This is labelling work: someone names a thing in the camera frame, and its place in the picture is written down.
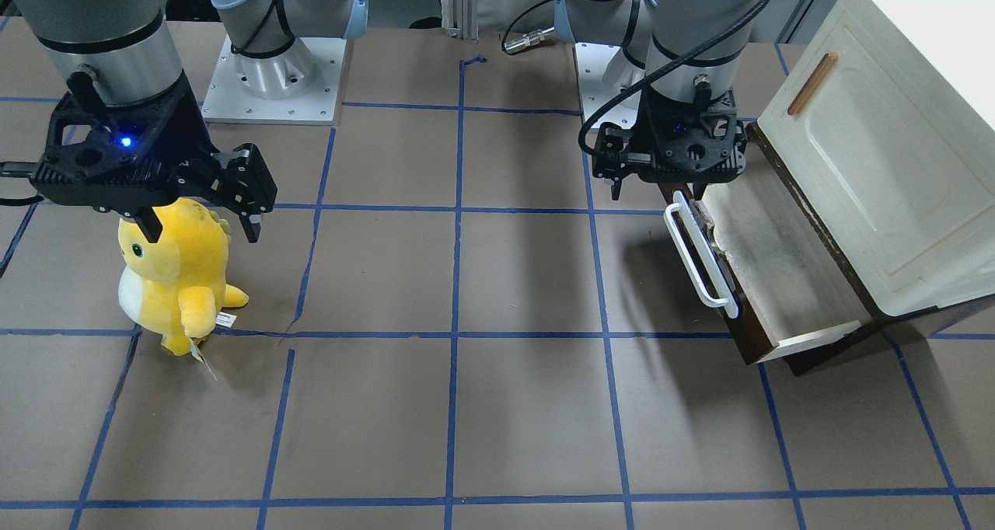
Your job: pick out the white drawer handle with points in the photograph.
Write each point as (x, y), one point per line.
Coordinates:
(709, 282)

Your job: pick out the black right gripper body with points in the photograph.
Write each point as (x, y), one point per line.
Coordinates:
(192, 128)

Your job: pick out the yellow plush toy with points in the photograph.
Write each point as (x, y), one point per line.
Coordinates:
(177, 285)

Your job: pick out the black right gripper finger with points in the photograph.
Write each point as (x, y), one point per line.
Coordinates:
(251, 223)
(149, 223)

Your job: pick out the cream plastic cabinet top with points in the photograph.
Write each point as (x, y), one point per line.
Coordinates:
(895, 149)

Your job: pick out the dark wooden drawer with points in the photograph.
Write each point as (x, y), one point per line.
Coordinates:
(780, 278)

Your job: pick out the dark wooden cabinet frame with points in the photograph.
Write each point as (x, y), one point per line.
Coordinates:
(858, 341)

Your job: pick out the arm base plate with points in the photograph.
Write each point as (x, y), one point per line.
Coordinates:
(603, 72)
(299, 87)

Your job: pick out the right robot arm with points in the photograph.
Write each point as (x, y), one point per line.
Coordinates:
(128, 49)

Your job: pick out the brown cabinet door handle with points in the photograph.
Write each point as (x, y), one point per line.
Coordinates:
(819, 74)

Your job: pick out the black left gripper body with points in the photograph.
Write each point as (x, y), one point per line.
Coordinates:
(612, 159)

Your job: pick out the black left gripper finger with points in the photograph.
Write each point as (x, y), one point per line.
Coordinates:
(698, 190)
(616, 188)

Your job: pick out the aluminium frame post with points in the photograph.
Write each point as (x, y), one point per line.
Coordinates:
(460, 20)

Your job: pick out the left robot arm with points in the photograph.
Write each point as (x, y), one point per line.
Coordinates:
(689, 49)

